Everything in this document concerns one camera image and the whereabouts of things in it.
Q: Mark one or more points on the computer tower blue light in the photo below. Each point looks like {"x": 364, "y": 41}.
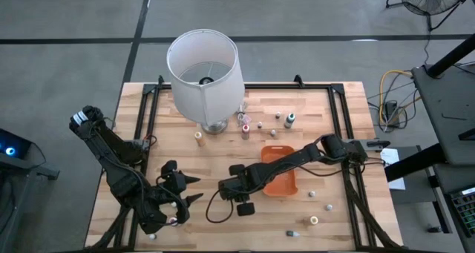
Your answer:
{"x": 18, "y": 149}

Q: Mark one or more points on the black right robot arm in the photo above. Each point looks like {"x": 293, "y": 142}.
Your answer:
{"x": 297, "y": 158}

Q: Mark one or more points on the silver table lamp white shade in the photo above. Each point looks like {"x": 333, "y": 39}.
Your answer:
{"x": 204, "y": 89}

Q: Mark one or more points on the black power strip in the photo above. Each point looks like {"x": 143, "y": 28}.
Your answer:
{"x": 390, "y": 107}

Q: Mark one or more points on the black floor fan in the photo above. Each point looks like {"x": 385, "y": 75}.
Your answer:
{"x": 430, "y": 0}

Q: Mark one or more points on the black upright post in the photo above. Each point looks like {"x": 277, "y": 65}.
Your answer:
{"x": 452, "y": 54}

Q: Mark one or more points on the black aluminium table frame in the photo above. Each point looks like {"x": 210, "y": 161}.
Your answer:
{"x": 282, "y": 86}

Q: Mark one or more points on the white paper sheet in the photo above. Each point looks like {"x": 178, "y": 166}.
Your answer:
{"x": 389, "y": 157}

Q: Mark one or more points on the grey station desk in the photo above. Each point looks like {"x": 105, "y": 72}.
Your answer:
{"x": 445, "y": 108}

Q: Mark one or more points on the black desk support beam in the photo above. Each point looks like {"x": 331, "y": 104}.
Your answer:
{"x": 412, "y": 164}

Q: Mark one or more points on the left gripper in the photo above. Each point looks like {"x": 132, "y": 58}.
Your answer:
{"x": 168, "y": 167}

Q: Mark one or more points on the large red-orange colouring bottle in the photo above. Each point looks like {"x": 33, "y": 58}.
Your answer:
{"x": 245, "y": 132}

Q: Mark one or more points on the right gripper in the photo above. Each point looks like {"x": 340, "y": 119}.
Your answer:
{"x": 237, "y": 188}

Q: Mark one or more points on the parts drawer organizer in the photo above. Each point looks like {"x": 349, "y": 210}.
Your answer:
{"x": 465, "y": 208}

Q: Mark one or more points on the orange plastic bin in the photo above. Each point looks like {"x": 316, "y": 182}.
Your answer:
{"x": 285, "y": 184}

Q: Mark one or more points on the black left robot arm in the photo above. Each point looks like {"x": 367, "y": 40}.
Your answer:
{"x": 111, "y": 153}

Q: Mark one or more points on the large green colouring bottle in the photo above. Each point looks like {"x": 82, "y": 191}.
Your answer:
{"x": 289, "y": 121}

